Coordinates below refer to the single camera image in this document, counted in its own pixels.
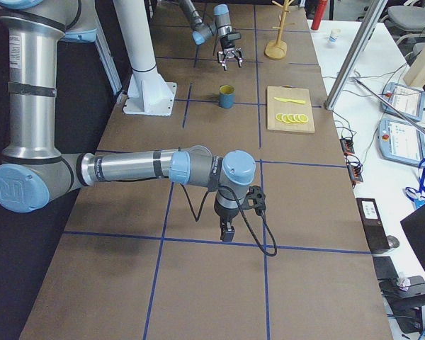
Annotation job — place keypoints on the yellow plastic knife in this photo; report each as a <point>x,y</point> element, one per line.
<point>289,100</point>

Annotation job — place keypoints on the dark blue cup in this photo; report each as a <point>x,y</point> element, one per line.
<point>226,96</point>

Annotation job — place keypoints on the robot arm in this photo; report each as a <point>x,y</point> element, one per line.
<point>85,122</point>
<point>220,28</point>

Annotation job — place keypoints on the wooden cup storage rack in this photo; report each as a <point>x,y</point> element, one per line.
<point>277,49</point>

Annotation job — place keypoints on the white paper cup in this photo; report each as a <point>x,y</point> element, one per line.
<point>333,36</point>

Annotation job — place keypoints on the black computer mouse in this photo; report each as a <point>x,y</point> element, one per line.
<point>393,242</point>

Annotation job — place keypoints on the orange connector box two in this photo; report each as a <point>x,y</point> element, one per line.
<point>354,174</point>

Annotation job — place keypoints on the lemon slice three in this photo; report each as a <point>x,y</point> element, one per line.
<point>291,118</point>

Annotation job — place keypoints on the wooden cutting board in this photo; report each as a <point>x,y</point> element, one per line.
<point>274,107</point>

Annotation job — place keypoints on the teach pendant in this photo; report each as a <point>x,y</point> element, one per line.
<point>406,99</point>
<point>400,142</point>

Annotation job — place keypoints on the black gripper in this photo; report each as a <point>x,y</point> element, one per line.
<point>224,214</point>
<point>228,44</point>

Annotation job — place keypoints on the lemon slice five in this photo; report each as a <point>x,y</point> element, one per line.
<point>303,118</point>

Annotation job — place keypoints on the white pillar with base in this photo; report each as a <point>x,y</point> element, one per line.
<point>148,93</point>

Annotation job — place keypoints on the lemon slice four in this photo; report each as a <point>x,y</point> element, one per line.
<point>297,118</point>

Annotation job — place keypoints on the lemon slice two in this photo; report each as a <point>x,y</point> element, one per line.
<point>285,118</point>

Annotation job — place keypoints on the orange connector box one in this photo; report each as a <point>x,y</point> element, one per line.
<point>347,146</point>

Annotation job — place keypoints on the black power brick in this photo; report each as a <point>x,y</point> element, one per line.
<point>372,225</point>

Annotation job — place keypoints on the aluminium frame post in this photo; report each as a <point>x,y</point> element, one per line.
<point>365,30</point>

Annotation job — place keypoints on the teach pendant far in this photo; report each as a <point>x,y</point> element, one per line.
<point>406,99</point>

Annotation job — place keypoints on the teach pendant near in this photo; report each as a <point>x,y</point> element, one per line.
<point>400,142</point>

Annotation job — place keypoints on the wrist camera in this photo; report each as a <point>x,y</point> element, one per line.
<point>256,200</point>
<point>232,36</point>

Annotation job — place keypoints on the grey office chair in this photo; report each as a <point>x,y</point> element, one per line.
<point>409,19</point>

